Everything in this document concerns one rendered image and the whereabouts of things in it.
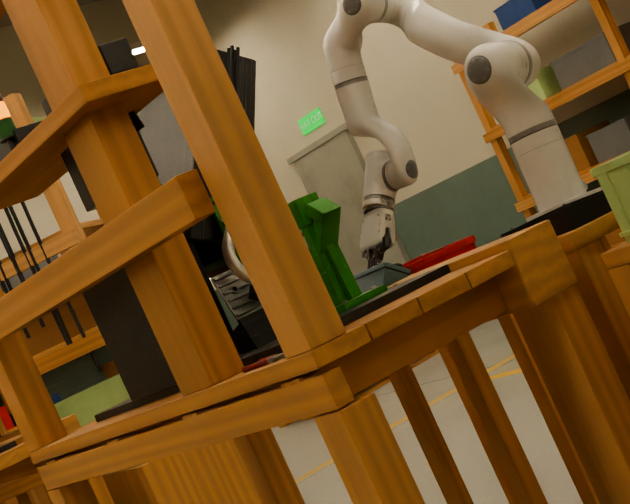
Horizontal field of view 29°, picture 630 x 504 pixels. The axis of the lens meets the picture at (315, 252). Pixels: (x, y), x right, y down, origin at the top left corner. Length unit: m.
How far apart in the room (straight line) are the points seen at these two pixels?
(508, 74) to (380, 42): 8.32
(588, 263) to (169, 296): 0.91
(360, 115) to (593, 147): 5.88
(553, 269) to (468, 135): 8.04
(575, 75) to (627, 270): 6.38
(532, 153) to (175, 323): 0.93
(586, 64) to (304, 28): 3.92
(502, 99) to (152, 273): 0.91
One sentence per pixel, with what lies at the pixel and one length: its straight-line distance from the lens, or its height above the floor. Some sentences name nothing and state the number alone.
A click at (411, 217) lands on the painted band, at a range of 11.57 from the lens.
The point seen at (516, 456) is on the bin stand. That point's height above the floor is 0.37.
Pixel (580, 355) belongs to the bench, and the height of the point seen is 0.61.
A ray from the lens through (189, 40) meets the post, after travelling 2.29.
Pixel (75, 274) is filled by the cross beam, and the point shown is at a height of 1.22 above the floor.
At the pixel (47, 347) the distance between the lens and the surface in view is 5.85.
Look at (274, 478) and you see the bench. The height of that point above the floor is 0.49.
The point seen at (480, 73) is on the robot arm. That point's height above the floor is 1.26.
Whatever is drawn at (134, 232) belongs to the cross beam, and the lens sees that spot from 2.48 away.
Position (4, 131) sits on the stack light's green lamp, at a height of 1.62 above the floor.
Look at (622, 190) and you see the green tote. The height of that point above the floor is 0.90.
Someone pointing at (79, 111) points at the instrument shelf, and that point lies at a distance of 2.55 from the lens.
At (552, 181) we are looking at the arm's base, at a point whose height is 0.97.
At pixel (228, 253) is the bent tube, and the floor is 1.13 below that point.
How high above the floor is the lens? 1.01
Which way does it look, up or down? 1 degrees up
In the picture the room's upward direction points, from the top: 25 degrees counter-clockwise
